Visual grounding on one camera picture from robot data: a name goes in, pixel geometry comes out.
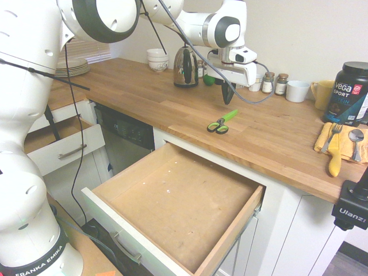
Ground black camera stand pole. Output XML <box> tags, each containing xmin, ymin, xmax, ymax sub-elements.
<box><xmin>352</xmin><ymin>172</ymin><xmax>368</xmax><ymax>199</ymax></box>

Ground white window blinds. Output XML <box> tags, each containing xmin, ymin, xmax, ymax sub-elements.
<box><xmin>59</xmin><ymin>39</ymin><xmax>112</xmax><ymax>64</ymax></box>

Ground plain white cup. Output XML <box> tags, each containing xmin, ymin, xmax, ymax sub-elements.
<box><xmin>285</xmin><ymin>80</ymin><xmax>311</xmax><ymax>103</ymax></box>

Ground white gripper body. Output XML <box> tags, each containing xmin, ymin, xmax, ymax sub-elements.
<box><xmin>206</xmin><ymin>57</ymin><xmax>257</xmax><ymax>87</ymax></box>

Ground silver small drawer handle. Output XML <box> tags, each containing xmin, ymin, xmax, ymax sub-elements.
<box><xmin>57</xmin><ymin>143</ymin><xmax>87</xmax><ymax>160</ymax></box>

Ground thin black hanging cable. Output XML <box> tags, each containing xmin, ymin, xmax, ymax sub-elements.
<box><xmin>63</xmin><ymin>43</ymin><xmax>89</xmax><ymax>227</ymax></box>

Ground black steel dishwasher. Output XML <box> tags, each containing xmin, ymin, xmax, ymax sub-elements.
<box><xmin>94</xmin><ymin>103</ymin><xmax>156</xmax><ymax>177</ymax></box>

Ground silver spoon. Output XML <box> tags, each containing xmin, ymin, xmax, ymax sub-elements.
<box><xmin>348</xmin><ymin>128</ymin><xmax>365</xmax><ymax>162</ymax></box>

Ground grey braided robot cable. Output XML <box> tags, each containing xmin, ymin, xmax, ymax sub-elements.
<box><xmin>156</xmin><ymin>0</ymin><xmax>274</xmax><ymax>104</ymax></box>

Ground white bowl with black pattern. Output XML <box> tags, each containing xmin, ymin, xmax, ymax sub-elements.
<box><xmin>148</xmin><ymin>61</ymin><xmax>169</xmax><ymax>73</ymax></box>

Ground plain white bowl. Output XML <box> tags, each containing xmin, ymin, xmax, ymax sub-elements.
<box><xmin>146</xmin><ymin>48</ymin><xmax>170</xmax><ymax>66</ymax></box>

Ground silver large drawer handle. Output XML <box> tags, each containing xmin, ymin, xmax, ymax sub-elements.
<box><xmin>109</xmin><ymin>231</ymin><xmax>143</xmax><ymax>265</ymax></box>

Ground black Vega protein tub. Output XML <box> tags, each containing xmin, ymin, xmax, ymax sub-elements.
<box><xmin>321</xmin><ymin>61</ymin><xmax>368</xmax><ymax>128</ymax></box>

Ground yellow handled knife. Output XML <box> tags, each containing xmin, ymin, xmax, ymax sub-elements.
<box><xmin>327</xmin><ymin>131</ymin><xmax>343</xmax><ymax>178</ymax></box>

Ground beige plate stack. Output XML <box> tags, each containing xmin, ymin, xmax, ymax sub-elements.
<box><xmin>54</xmin><ymin>57</ymin><xmax>90</xmax><ymax>78</ymax></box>

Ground silver fork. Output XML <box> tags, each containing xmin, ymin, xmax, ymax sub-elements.
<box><xmin>321</xmin><ymin>122</ymin><xmax>343</xmax><ymax>153</ymax></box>

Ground black tripod leg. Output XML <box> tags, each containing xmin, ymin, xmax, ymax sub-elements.
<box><xmin>0</xmin><ymin>58</ymin><xmax>91</xmax><ymax>91</ymax></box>
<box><xmin>140</xmin><ymin>0</ymin><xmax>167</xmax><ymax>55</ymax></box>
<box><xmin>44</xmin><ymin>105</ymin><xmax>62</xmax><ymax>142</ymax></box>

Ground yellow folded cloth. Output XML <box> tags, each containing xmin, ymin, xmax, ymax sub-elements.
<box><xmin>313</xmin><ymin>122</ymin><xmax>368</xmax><ymax>165</ymax></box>

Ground small open white drawer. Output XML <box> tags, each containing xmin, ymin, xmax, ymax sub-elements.
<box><xmin>24</xmin><ymin>114</ymin><xmax>106</xmax><ymax>177</ymax></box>

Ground large open wooden drawer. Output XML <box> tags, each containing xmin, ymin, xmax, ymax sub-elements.
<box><xmin>81</xmin><ymin>142</ymin><xmax>267</xmax><ymax>276</ymax></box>

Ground green black scissors with sheath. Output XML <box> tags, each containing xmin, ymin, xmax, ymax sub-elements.
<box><xmin>206</xmin><ymin>109</ymin><xmax>239</xmax><ymax>135</ymax></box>

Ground white kitchen cabinet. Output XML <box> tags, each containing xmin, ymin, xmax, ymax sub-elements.
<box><xmin>152</xmin><ymin>126</ymin><xmax>368</xmax><ymax>276</ymax></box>

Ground spice jar with brown lid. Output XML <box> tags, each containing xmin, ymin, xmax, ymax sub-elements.
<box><xmin>274</xmin><ymin>73</ymin><xmax>289</xmax><ymax>97</ymax></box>
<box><xmin>261</xmin><ymin>71</ymin><xmax>275</xmax><ymax>95</ymax></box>

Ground black Ulanzi clamp mount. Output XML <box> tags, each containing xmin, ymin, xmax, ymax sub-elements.
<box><xmin>331</xmin><ymin>179</ymin><xmax>368</xmax><ymax>231</ymax></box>

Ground stainless steel electric kettle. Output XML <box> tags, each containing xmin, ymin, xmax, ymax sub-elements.
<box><xmin>173</xmin><ymin>45</ymin><xmax>200</xmax><ymax>89</ymax></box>

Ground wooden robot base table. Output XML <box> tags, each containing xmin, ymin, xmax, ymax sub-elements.
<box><xmin>45</xmin><ymin>192</ymin><xmax>124</xmax><ymax>276</ymax></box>

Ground yellow ceramic mug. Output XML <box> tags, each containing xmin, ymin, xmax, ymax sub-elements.
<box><xmin>310</xmin><ymin>80</ymin><xmax>336</xmax><ymax>111</ymax></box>

